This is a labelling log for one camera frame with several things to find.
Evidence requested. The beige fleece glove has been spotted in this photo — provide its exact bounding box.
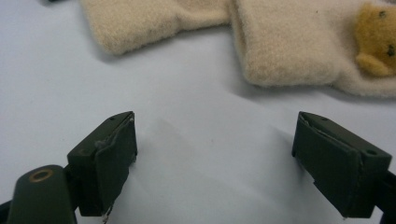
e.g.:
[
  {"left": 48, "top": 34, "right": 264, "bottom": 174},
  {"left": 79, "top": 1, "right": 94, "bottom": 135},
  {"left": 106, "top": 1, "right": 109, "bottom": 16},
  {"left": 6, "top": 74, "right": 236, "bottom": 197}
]
[{"left": 230, "top": 0, "right": 396, "bottom": 98}]

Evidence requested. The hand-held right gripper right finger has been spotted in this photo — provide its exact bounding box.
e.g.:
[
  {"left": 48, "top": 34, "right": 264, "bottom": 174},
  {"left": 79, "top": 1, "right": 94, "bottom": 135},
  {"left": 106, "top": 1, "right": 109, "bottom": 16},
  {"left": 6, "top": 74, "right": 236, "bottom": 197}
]
[{"left": 291, "top": 111, "right": 393, "bottom": 218}]

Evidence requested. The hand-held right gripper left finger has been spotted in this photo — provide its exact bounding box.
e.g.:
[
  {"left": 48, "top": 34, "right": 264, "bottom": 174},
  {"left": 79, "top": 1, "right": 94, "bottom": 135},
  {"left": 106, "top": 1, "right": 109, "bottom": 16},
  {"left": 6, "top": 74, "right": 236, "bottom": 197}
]
[{"left": 66, "top": 110, "right": 138, "bottom": 223}]

